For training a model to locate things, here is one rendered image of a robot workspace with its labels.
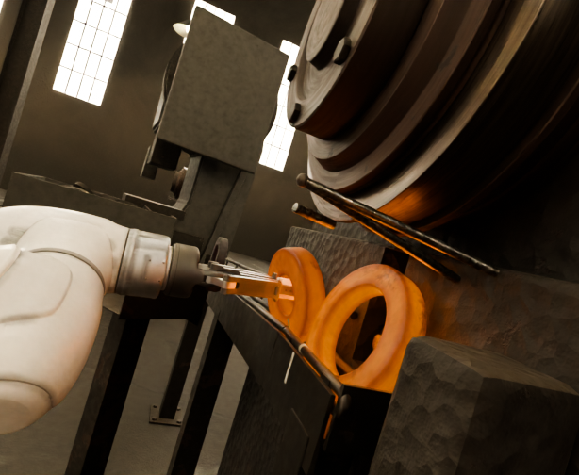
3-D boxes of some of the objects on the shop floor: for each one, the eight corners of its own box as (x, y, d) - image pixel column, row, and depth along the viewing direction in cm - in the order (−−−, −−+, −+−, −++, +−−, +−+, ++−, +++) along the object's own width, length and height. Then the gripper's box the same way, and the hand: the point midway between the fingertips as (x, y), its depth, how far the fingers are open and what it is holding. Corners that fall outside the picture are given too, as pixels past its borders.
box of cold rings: (147, 290, 347) (172, 207, 347) (148, 318, 270) (180, 212, 270) (17, 263, 308) (44, 171, 308) (-25, 286, 231) (12, 163, 231)
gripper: (158, 285, 59) (295, 305, 68) (162, 305, 47) (328, 328, 56) (169, 237, 59) (305, 265, 68) (175, 246, 47) (339, 278, 56)
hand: (296, 290), depth 61 cm, fingers closed
